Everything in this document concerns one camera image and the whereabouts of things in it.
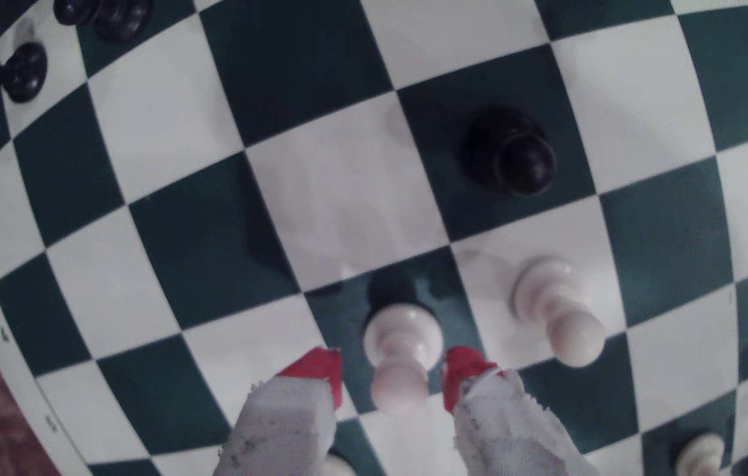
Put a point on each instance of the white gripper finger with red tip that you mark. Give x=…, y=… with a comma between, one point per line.
x=506, y=426
x=288, y=423

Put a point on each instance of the white pawn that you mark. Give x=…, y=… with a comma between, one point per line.
x=555, y=311
x=699, y=457
x=401, y=350

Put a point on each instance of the green and white chess mat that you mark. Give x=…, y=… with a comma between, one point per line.
x=341, y=192

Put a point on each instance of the black pawn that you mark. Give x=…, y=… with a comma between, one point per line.
x=509, y=155
x=122, y=16
x=24, y=71

